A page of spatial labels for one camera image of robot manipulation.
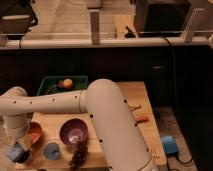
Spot blue sponge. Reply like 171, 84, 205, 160
6, 143, 25, 162

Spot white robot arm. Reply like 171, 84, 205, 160
0, 79, 159, 171

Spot metal cup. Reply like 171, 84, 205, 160
16, 150, 30, 163

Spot blue cup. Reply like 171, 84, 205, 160
43, 142, 61, 160

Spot orange red bowl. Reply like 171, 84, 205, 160
28, 122, 43, 145

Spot purple bowl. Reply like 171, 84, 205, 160
59, 118, 88, 145

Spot dark grape bunch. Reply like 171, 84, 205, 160
69, 142, 88, 171

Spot orange ball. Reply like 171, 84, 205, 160
63, 79, 74, 89

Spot green plastic tray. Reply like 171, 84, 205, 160
37, 75, 88, 96

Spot black office chair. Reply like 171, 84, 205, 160
0, 0, 38, 40

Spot blue box on floor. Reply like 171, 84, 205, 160
161, 136, 179, 155

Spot black monitor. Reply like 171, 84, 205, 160
134, 0, 191, 32

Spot black handled brush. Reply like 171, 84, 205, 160
47, 80, 64, 94

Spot metal frame post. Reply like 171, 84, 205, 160
90, 10, 100, 45

